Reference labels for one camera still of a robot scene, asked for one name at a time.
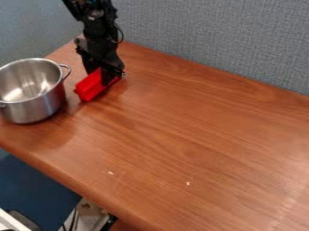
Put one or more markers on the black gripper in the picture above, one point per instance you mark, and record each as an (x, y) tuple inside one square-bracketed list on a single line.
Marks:
[(98, 55)]

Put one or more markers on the red rectangular block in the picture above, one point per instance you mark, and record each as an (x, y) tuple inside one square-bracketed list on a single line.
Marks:
[(90, 87)]

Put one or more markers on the stainless steel pot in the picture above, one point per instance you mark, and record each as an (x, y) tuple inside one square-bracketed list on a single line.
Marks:
[(32, 89)]

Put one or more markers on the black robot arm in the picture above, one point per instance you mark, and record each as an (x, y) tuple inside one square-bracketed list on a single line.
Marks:
[(101, 36)]

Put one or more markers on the white object at corner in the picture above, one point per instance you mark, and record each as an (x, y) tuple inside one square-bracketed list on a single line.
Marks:
[(8, 223)]

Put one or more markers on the metal table leg frame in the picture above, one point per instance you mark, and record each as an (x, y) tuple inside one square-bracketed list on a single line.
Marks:
[(88, 217)]

